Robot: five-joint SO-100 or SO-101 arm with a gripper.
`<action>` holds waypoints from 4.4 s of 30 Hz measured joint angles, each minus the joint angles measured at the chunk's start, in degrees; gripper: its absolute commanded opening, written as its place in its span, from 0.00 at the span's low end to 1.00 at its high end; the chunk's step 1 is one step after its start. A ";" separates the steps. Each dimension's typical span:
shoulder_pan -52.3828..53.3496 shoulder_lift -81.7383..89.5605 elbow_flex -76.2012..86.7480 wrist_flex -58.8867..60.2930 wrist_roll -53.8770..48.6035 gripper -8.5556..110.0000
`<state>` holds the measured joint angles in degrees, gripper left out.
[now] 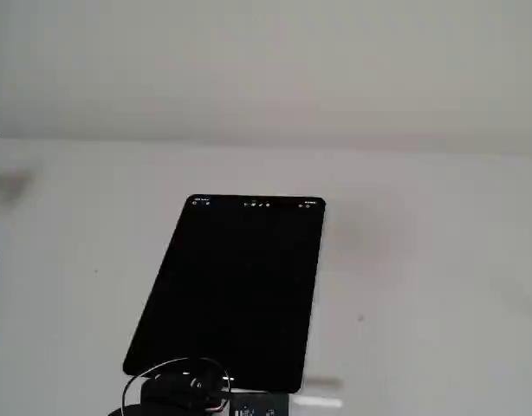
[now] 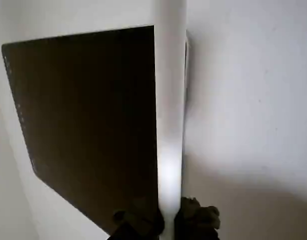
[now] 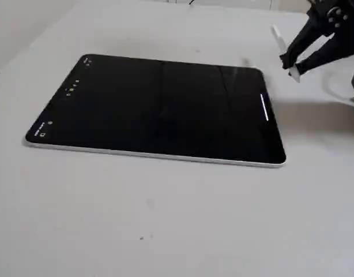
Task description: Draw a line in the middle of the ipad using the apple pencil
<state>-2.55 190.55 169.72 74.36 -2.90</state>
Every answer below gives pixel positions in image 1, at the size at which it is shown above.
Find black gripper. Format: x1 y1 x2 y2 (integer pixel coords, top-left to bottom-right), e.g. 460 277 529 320
230 392 289 416

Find black screen tablet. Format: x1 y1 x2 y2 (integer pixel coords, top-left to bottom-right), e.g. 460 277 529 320
121 193 327 395

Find thin black camera cable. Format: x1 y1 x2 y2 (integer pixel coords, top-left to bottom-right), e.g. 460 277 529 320
121 357 232 416

